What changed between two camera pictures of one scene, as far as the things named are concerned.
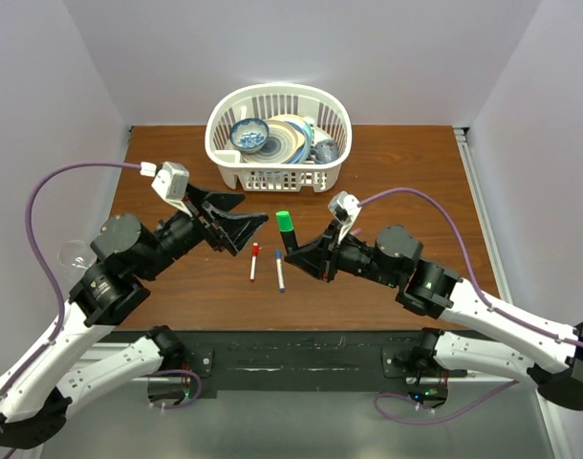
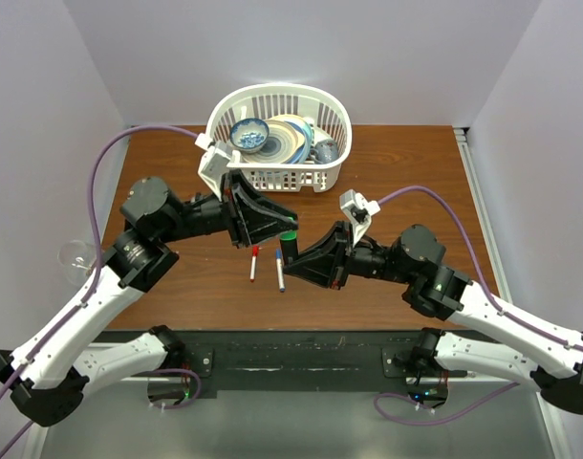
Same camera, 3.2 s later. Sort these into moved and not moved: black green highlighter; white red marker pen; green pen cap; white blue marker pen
Moved: green pen cap
Not moved: white blue marker pen; black green highlighter; white red marker pen
